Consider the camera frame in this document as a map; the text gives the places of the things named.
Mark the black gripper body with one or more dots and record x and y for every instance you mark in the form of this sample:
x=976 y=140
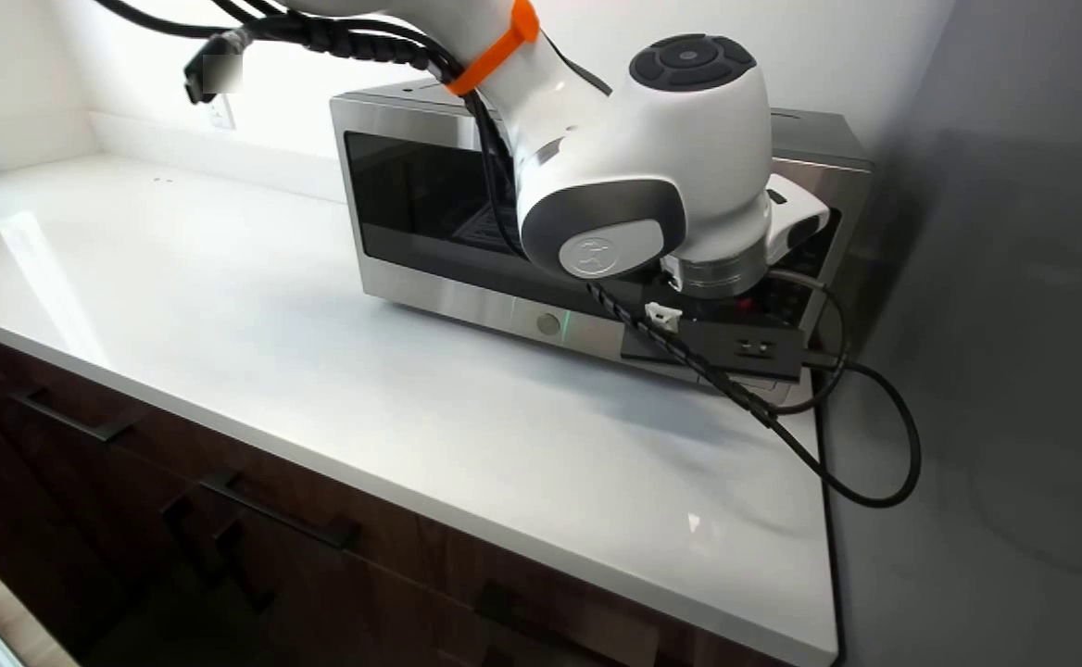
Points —
x=749 y=306

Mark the microwave door with dark window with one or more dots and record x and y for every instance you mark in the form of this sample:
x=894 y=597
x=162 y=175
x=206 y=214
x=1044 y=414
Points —
x=415 y=211

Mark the stainless steel microwave oven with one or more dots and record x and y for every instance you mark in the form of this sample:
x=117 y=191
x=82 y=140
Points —
x=442 y=124

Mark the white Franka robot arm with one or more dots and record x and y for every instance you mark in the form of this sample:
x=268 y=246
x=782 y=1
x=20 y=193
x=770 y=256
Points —
x=639 y=135

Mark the dark grey tall panel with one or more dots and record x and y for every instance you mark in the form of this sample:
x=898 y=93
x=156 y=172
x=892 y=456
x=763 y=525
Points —
x=998 y=372

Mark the dark wood base cabinet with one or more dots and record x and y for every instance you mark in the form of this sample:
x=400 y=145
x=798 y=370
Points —
x=195 y=496

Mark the wooden cart board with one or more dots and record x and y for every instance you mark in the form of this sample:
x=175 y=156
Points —
x=17 y=614

